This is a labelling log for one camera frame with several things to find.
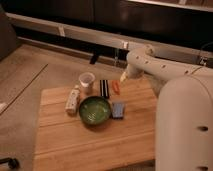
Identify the black chair wheel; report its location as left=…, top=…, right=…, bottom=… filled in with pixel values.
left=0, top=158, right=20, bottom=169

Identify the wooden table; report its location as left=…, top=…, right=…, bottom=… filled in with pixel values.
left=33, top=78, right=157, bottom=171

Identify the green bowl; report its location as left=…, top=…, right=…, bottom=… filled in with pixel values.
left=79, top=96, right=111, bottom=125

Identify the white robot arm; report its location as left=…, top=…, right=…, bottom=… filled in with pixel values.
left=121, top=45, right=213, bottom=171

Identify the orange pepper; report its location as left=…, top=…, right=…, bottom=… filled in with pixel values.
left=112, top=80, right=120, bottom=95

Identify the dark chair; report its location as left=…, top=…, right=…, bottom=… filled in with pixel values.
left=0, top=4, right=20, bottom=61

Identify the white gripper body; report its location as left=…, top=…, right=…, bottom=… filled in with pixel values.
left=120, top=65, right=142, bottom=82

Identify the black striped box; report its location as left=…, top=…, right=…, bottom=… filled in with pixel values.
left=100, top=80, right=109, bottom=99

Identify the white paper cup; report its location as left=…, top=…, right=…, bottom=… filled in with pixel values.
left=79, top=72, right=95, bottom=94

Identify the blue sponge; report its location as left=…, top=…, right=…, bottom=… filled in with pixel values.
left=112, top=102, right=125, bottom=119

